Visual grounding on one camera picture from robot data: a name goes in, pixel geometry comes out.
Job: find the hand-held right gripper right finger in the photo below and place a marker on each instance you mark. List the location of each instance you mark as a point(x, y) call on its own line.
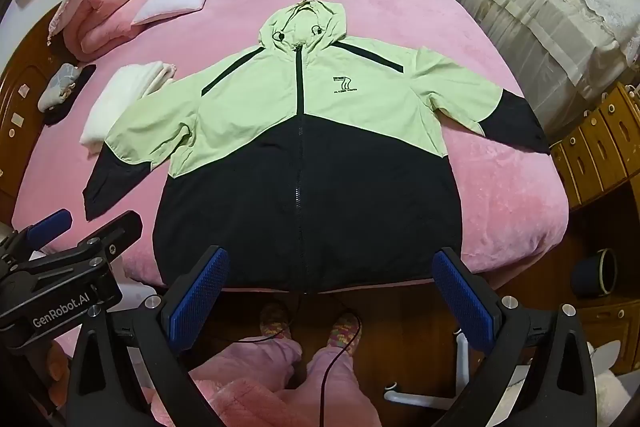
point(462, 302)

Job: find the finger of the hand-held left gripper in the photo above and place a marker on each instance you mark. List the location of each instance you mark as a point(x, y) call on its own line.
point(115, 228)
point(50, 223)

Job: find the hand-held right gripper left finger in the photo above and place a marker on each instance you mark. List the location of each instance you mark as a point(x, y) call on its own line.
point(200, 292)

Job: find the green and black hooded jacket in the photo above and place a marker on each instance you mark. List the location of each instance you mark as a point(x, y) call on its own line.
point(320, 187)

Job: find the person's left knitted slipper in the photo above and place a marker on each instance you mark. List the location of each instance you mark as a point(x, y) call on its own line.
point(275, 319)

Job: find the person's knitted slipper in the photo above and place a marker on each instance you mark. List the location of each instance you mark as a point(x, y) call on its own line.
point(275, 319)
point(342, 332)

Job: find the white chair base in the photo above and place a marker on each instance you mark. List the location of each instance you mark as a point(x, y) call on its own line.
point(415, 399)

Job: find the black cloth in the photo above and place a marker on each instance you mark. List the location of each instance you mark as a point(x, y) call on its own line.
point(65, 113)

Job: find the person's right knitted slipper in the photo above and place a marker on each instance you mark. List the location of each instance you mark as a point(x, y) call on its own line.
point(342, 332)

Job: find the dark blue bin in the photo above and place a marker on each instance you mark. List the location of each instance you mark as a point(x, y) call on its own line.
point(587, 277)

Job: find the folded white cloth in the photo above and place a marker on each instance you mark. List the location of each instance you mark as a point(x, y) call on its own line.
point(120, 92)

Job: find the wooden headboard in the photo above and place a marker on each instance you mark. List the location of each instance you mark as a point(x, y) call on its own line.
point(20, 72)

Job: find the white fluffy object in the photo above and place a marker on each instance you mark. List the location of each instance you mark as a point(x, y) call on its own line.
point(612, 357)

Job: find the wooden drawer cabinet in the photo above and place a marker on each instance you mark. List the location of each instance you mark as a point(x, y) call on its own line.
point(600, 147)

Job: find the white pillow with blue print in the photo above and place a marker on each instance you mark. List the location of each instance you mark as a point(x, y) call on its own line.
point(175, 2)

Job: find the pink bed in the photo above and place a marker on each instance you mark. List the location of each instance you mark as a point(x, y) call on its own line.
point(450, 32)

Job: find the cream lace furniture cover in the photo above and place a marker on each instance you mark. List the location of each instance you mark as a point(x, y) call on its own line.
point(540, 17)

